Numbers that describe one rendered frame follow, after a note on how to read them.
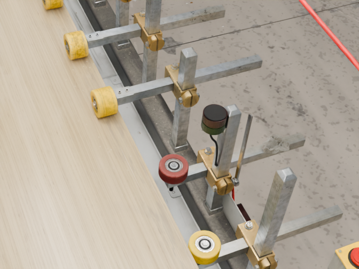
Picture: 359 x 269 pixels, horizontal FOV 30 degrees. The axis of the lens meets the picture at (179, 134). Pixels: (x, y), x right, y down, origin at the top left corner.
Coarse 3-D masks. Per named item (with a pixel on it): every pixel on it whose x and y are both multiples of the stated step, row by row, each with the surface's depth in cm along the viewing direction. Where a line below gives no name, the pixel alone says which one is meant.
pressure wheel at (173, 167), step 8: (160, 160) 179; (168, 160) 179; (176, 160) 180; (184, 160) 180; (160, 168) 177; (168, 168) 178; (176, 168) 178; (184, 168) 178; (160, 176) 179; (168, 176) 176; (176, 176) 176; (184, 176) 178
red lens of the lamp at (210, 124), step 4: (212, 104) 164; (216, 104) 164; (204, 108) 163; (224, 108) 163; (204, 116) 161; (204, 120) 162; (208, 120) 160; (224, 120) 161; (208, 124) 161; (212, 124) 161; (216, 124) 161; (220, 124) 161; (224, 124) 163
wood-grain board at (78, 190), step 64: (0, 0) 218; (0, 64) 199; (64, 64) 201; (0, 128) 183; (64, 128) 185; (0, 192) 169; (64, 192) 171; (128, 192) 172; (0, 256) 157; (64, 256) 158; (128, 256) 160; (192, 256) 161
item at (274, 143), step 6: (270, 138) 192; (276, 138) 192; (282, 138) 193; (264, 144) 191; (270, 144) 190; (276, 144) 191; (282, 144) 190; (288, 144) 192; (264, 150) 189; (270, 150) 189; (276, 150) 189; (282, 150) 190
